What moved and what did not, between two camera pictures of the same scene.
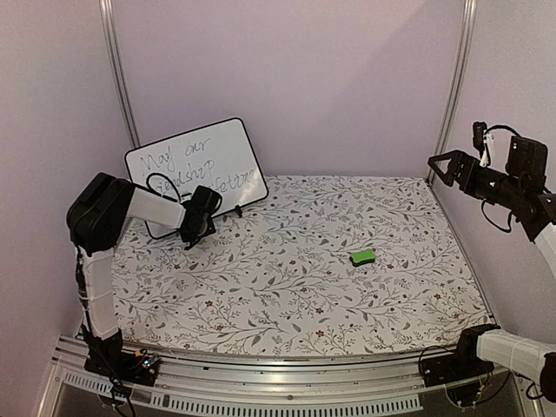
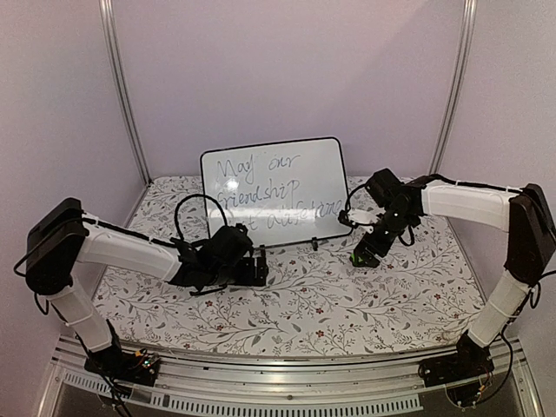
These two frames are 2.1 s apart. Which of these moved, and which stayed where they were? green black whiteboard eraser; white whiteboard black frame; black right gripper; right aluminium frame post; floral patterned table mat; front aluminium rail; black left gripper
Moved: white whiteboard black frame; black right gripper; black left gripper
Stayed: floral patterned table mat; green black whiteboard eraser; front aluminium rail; right aluminium frame post
